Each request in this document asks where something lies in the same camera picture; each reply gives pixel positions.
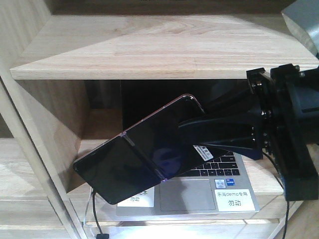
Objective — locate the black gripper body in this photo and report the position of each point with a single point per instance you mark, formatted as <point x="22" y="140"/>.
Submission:
<point x="289" y="101"/>

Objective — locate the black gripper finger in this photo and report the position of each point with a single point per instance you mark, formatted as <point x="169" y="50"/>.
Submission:
<point x="240" y="133"/>
<point x="238" y="101"/>

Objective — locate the wooden shelf unit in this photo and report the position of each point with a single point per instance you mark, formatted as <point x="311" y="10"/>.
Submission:
<point x="50" y="49"/>

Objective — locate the silver laptop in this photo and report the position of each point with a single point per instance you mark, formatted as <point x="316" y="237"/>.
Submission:
<point x="220" y="186"/>

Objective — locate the black foldable phone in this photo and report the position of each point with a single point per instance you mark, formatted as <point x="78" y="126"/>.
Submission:
<point x="145" y="154"/>

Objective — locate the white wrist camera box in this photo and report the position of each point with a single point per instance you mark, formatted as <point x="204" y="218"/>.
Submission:
<point x="302" y="20"/>

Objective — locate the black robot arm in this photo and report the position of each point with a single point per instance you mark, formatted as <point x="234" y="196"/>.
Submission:
<point x="275" y="112"/>

